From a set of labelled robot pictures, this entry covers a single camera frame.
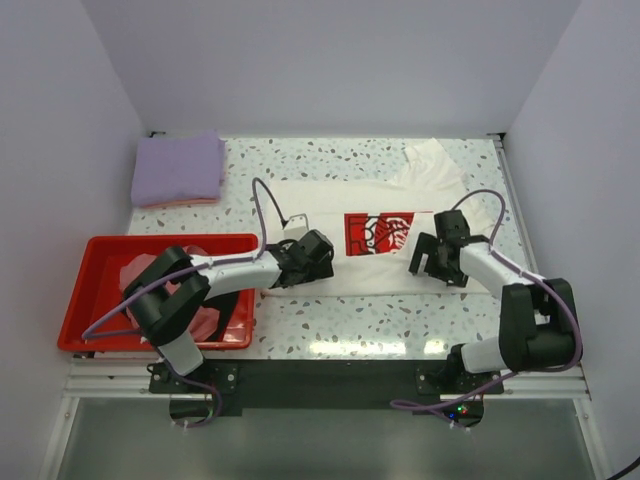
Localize white t-shirt red print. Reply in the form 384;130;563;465
265;139;495;297

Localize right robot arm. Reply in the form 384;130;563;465
409;210;583;393

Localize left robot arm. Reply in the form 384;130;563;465
122;229;334;392

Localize black garment in bin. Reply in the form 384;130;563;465
212;291;242;343

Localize pink t-shirt in bin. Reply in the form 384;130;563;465
119;245;221;342

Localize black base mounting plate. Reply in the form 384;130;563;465
147;359;504;427

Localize folded purple t-shirt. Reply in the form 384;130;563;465
130;130;226;207

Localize red plastic bin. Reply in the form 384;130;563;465
57;233;258;353

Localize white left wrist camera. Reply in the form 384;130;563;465
281;213;309;240

